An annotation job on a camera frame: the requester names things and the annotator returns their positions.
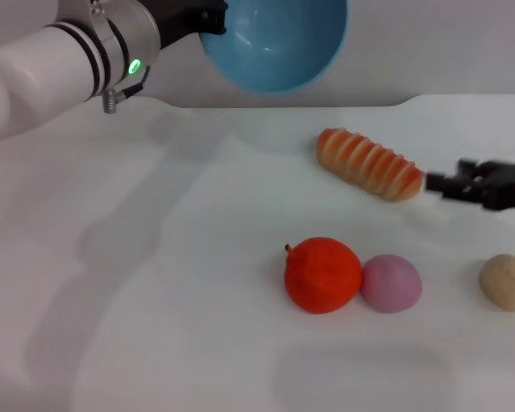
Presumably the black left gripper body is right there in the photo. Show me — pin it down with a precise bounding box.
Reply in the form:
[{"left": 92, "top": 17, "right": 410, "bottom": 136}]
[{"left": 137, "top": 0, "right": 224, "bottom": 52}]

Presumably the pink round bun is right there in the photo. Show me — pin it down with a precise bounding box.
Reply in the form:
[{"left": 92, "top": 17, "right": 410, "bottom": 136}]
[{"left": 360, "top": 253, "right": 423, "bottom": 314}]

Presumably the beige round bun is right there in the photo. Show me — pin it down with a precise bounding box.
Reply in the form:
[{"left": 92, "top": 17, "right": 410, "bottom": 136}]
[{"left": 479, "top": 253, "right": 515, "bottom": 312}]

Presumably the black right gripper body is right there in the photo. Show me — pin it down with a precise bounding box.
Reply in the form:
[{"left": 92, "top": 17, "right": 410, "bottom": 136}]
[{"left": 471, "top": 159, "right": 515, "bottom": 212}]

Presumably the orange striped bread loaf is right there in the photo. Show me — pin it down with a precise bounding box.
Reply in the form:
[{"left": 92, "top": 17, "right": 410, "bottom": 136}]
[{"left": 316, "top": 126, "right": 426, "bottom": 203}]

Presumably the blue bowl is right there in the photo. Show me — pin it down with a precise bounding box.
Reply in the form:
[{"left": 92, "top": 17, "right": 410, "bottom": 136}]
[{"left": 197, "top": 0, "right": 349, "bottom": 94}]

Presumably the orange toy fruit with stem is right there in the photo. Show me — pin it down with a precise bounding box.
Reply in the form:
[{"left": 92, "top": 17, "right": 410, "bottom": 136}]
[{"left": 283, "top": 236, "right": 364, "bottom": 316}]

